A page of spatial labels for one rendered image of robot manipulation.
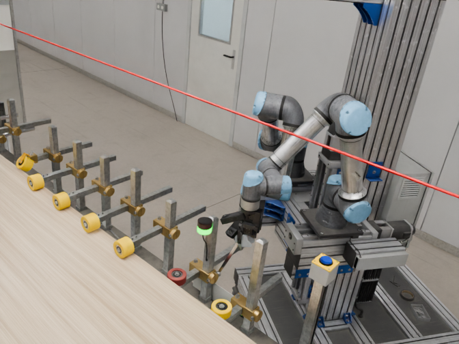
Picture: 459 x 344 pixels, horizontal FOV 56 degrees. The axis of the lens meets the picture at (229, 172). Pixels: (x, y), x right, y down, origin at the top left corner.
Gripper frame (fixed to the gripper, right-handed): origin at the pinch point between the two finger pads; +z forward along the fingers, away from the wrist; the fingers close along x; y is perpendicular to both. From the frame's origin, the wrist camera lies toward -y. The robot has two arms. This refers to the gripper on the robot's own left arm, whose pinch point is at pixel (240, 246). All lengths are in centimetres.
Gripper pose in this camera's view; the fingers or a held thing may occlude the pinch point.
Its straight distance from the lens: 186.0
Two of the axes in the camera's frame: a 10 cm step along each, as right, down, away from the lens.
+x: 3.5, -3.8, 8.5
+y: 9.3, 2.2, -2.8
